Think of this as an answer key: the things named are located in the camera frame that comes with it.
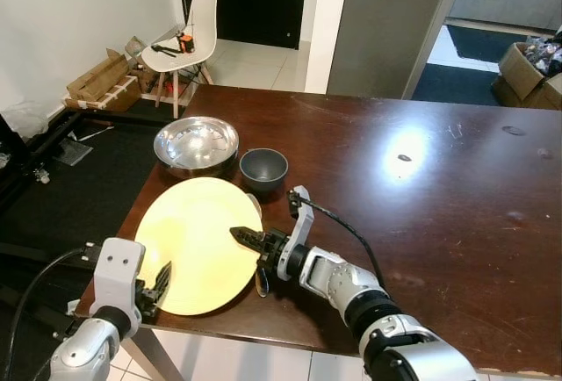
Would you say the round yellow plate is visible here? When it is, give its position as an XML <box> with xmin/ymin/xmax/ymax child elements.
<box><xmin>134</xmin><ymin>177</ymin><xmax>264</xmax><ymax>317</ymax></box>

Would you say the grey table leg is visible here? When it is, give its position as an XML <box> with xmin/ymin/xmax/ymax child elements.
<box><xmin>132</xmin><ymin>328</ymin><xmax>187</xmax><ymax>381</ymax></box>

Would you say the small dark grey bowl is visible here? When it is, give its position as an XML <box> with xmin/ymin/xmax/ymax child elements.
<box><xmin>239</xmin><ymin>147</ymin><xmax>289</xmax><ymax>194</ymax></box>

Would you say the shiny metal bowl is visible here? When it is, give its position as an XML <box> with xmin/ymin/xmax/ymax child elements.
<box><xmin>154</xmin><ymin>117</ymin><xmax>240</xmax><ymax>179</ymax></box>

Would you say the grey flat floor panel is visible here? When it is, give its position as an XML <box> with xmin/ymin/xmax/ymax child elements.
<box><xmin>51</xmin><ymin>139</ymin><xmax>95</xmax><ymax>168</ymax></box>

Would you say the black metal stand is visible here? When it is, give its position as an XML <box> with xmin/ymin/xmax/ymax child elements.
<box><xmin>0</xmin><ymin>111</ymin><xmax>84</xmax><ymax>211</ymax></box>

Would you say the open flat cardboard box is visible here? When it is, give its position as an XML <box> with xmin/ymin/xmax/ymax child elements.
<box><xmin>65</xmin><ymin>47</ymin><xmax>143</xmax><ymax>112</ymax></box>

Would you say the white moulded chair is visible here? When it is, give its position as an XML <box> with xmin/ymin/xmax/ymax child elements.
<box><xmin>140</xmin><ymin>0</ymin><xmax>220</xmax><ymax>119</ymax></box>

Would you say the cardboard box full of clutter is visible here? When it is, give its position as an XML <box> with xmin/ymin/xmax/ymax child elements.
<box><xmin>492</xmin><ymin>37</ymin><xmax>562</xmax><ymax>111</ymax></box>

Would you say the grey door panel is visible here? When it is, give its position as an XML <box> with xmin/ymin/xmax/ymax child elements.
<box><xmin>327</xmin><ymin>0</ymin><xmax>464</xmax><ymax>100</ymax></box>

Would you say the dark blue rug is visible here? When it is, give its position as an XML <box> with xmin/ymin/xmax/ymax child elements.
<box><xmin>412</xmin><ymin>25</ymin><xmax>530</xmax><ymax>106</ymax></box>

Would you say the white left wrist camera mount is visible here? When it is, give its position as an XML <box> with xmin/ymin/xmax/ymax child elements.
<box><xmin>92</xmin><ymin>238</ymin><xmax>147</xmax><ymax>312</ymax></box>

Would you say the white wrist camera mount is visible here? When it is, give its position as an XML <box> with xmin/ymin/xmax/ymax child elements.
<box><xmin>92</xmin><ymin>238</ymin><xmax>147</xmax><ymax>312</ymax></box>
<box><xmin>276</xmin><ymin>185</ymin><xmax>315</xmax><ymax>282</ymax></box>

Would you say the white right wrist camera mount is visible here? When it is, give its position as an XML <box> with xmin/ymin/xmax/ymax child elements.
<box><xmin>276</xmin><ymin>185</ymin><xmax>315</xmax><ymax>282</ymax></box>

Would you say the spoon with brown handle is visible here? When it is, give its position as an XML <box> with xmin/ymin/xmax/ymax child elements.
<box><xmin>246</xmin><ymin>193</ymin><xmax>269</xmax><ymax>298</ymax></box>

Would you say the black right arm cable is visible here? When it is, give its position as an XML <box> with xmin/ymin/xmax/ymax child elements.
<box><xmin>290</xmin><ymin>191</ymin><xmax>388</xmax><ymax>292</ymax></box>

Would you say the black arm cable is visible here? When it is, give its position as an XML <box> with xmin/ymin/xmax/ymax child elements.
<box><xmin>290</xmin><ymin>191</ymin><xmax>388</xmax><ymax>292</ymax></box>
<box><xmin>4</xmin><ymin>245</ymin><xmax>97</xmax><ymax>377</ymax></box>

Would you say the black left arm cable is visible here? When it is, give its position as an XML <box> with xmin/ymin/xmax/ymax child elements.
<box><xmin>4</xmin><ymin>245</ymin><xmax>97</xmax><ymax>377</ymax></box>

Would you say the black tool with strap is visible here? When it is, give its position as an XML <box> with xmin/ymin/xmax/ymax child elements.
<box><xmin>151</xmin><ymin>43</ymin><xmax>181</xmax><ymax>58</ymax></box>

